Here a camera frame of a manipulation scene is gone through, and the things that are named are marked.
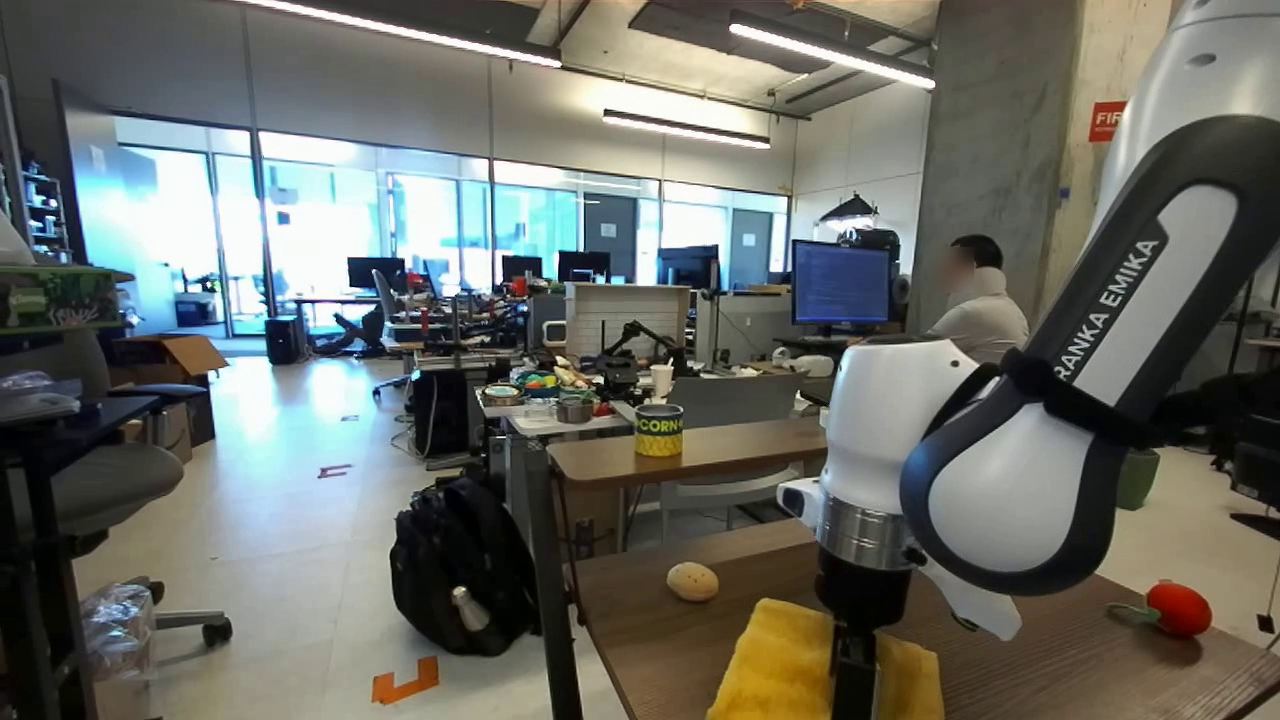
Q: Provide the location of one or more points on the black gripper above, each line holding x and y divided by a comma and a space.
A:
866, 592

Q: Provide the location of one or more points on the yellow towel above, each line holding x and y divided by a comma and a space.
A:
772, 666

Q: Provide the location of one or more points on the beige potato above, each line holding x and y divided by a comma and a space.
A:
692, 581

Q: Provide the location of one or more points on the red toy vegetable green stem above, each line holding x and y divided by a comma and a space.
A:
1181, 609

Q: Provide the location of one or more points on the small black robot arm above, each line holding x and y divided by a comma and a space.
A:
624, 345

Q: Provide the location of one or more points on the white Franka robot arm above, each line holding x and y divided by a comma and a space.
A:
1013, 493

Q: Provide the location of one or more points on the white chair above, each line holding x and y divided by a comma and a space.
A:
726, 490

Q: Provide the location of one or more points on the brown wooden desk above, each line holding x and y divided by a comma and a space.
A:
692, 451

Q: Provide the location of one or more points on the yellow green wipes canister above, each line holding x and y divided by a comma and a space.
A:
657, 433

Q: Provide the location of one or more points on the black slanted metal pole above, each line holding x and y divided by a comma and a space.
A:
550, 572

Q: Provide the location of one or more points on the green storage bin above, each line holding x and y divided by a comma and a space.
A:
1137, 476

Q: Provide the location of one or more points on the computer monitor blue screen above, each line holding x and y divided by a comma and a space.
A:
843, 285

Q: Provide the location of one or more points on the seated person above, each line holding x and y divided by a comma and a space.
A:
981, 302

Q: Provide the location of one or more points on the black backpack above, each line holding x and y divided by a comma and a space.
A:
452, 560

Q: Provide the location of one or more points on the white desk partition panel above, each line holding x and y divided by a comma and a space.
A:
605, 309

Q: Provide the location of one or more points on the black computer monitor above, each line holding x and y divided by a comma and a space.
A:
582, 264
523, 264
378, 274
685, 264

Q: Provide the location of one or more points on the orange floor tape marker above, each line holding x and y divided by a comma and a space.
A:
389, 689

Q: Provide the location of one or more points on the black lamp shade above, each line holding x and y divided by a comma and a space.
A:
845, 208

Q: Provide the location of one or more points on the long ceiling light strip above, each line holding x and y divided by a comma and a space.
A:
400, 30
685, 128
827, 52

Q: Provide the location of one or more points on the red fire sign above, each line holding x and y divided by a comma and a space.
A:
1107, 120

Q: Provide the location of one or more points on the black trash bin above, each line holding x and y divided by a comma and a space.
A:
280, 343

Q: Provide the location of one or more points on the clear plastic bottle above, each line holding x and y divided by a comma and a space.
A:
119, 640

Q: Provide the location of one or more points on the open cardboard box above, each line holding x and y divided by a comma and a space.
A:
172, 356

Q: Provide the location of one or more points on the grey office chair with armrest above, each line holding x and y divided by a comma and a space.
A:
114, 487

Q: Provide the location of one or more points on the green box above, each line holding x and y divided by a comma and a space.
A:
52, 293

